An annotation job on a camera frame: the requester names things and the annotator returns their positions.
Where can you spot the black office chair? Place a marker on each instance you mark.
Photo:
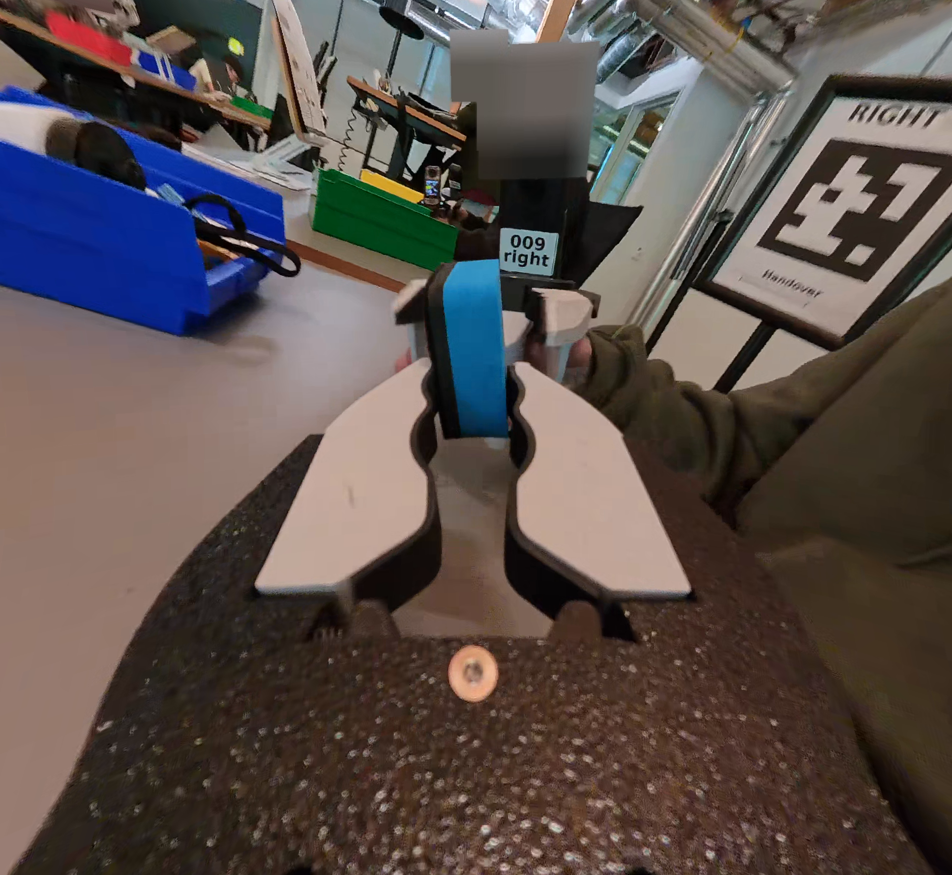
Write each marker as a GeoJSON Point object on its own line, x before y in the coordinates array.
{"type": "Point", "coordinates": [610, 242]}

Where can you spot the person's right forearm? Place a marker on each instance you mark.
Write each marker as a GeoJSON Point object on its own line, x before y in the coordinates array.
{"type": "Point", "coordinates": [669, 414]}

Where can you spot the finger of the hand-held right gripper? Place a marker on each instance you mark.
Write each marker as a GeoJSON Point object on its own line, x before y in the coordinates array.
{"type": "Point", "coordinates": [415, 309]}
{"type": "Point", "coordinates": [565, 317]}

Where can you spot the small red bin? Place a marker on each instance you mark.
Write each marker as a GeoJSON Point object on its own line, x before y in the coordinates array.
{"type": "Point", "coordinates": [89, 38]}

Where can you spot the orange block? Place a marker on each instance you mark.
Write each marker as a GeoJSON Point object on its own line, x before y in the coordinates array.
{"type": "Point", "coordinates": [216, 251]}

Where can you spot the white bottle black cap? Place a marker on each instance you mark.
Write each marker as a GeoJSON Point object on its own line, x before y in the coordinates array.
{"type": "Point", "coordinates": [97, 153]}

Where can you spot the printed paper sheet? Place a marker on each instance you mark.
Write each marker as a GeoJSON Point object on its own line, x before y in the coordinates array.
{"type": "Point", "coordinates": [260, 172]}

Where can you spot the black easel stand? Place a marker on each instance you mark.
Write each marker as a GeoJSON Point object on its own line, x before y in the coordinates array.
{"type": "Point", "coordinates": [747, 361]}

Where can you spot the small green bin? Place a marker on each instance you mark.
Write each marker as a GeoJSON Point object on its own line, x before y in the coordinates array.
{"type": "Point", "coordinates": [251, 107]}

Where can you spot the blue foam pad black backing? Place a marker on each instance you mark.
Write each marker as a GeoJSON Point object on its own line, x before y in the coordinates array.
{"type": "Point", "coordinates": [476, 347]}

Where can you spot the person's olive hoodie torso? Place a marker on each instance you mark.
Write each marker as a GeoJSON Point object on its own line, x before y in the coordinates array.
{"type": "Point", "coordinates": [855, 518]}

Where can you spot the instruction board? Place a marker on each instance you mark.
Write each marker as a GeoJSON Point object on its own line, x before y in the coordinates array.
{"type": "Point", "coordinates": [297, 49]}

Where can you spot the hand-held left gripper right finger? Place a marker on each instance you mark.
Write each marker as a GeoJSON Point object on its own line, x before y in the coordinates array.
{"type": "Point", "coordinates": [595, 503]}

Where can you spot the black framed sign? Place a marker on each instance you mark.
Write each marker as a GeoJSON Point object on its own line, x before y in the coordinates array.
{"type": "Point", "coordinates": [840, 220]}

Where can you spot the green plastic bin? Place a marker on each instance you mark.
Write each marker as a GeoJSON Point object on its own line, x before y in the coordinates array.
{"type": "Point", "coordinates": [379, 228]}

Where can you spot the yellow plastic bin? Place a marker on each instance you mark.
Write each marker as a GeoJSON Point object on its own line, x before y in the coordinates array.
{"type": "Point", "coordinates": [390, 187]}

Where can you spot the wooden standing desk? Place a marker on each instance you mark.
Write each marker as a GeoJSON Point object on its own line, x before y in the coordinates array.
{"type": "Point", "coordinates": [401, 105]}

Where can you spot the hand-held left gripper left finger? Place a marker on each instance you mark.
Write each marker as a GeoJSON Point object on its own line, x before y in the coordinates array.
{"type": "Point", "coordinates": [349, 495]}

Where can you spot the grey topped table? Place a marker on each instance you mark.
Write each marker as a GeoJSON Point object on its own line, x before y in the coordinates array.
{"type": "Point", "coordinates": [297, 228]}

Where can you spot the person's right hand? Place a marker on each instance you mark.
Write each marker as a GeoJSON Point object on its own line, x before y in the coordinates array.
{"type": "Point", "coordinates": [580, 365]}

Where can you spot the blue plastic bin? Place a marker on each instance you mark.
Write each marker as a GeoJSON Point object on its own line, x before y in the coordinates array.
{"type": "Point", "coordinates": [89, 250]}

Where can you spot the small blue bin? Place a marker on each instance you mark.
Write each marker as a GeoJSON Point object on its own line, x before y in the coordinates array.
{"type": "Point", "coordinates": [163, 70]}

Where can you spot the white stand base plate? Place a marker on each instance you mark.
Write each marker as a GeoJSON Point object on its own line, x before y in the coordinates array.
{"type": "Point", "coordinates": [286, 153]}

